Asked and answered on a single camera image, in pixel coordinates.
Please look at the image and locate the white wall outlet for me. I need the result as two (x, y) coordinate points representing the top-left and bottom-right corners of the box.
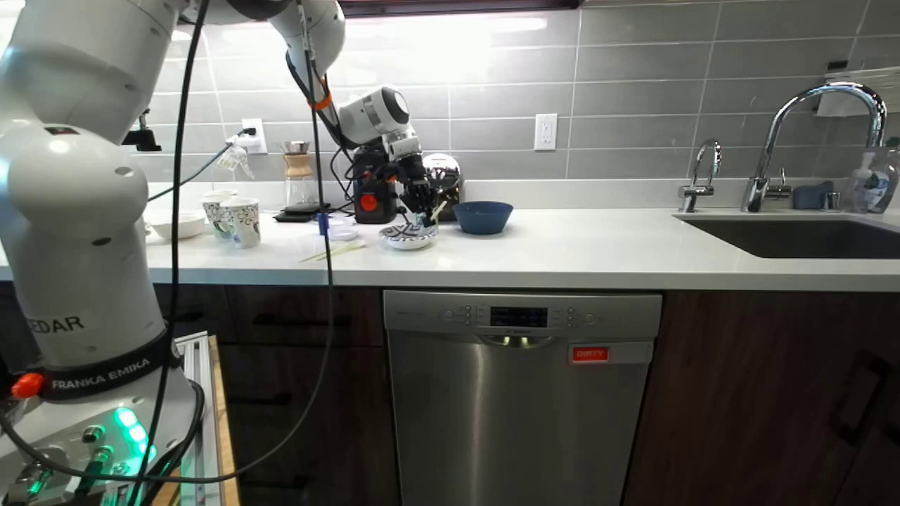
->
(239, 119), (267, 156)

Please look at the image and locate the small chrome tap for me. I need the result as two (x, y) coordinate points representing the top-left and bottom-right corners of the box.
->
(677, 139), (724, 215)

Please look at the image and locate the dark blue bowl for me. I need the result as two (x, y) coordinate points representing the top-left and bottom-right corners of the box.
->
(457, 201), (513, 235)

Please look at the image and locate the stainless steel dishwasher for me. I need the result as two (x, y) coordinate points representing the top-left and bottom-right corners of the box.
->
(383, 291), (665, 506)

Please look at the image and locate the glass jar with lid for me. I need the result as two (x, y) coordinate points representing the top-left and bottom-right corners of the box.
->
(285, 140), (316, 211)

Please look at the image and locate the clear soap dispenser bottle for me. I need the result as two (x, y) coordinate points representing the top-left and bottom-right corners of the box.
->
(842, 150), (898, 215)

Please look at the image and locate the chrome kitchen faucet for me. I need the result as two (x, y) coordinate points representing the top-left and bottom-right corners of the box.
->
(742, 81), (890, 215)

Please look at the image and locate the patterned paper cup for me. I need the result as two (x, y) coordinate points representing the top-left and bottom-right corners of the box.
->
(201, 191), (232, 240)
(222, 197), (263, 249)

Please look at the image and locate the white light switch plate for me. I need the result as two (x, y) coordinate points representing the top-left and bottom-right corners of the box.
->
(534, 112), (556, 152)

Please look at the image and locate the shiny metal kettle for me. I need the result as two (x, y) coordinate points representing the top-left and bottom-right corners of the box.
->
(423, 152), (465, 223)

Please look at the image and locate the kitchen sink basin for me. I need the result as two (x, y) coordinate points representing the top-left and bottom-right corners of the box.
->
(686, 218), (900, 260)

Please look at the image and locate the black coffee grinder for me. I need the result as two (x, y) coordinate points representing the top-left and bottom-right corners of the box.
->
(351, 152), (396, 225)

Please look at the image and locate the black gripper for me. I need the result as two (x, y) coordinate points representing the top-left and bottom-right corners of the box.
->
(385, 140), (440, 219)

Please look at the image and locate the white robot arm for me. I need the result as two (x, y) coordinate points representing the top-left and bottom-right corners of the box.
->
(0, 0), (410, 506)

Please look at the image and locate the white shallow dish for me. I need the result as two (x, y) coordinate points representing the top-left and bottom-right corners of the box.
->
(146, 218), (208, 243)

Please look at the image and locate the dark wood cabinet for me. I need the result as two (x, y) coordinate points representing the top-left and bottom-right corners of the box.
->
(624, 292), (900, 506)

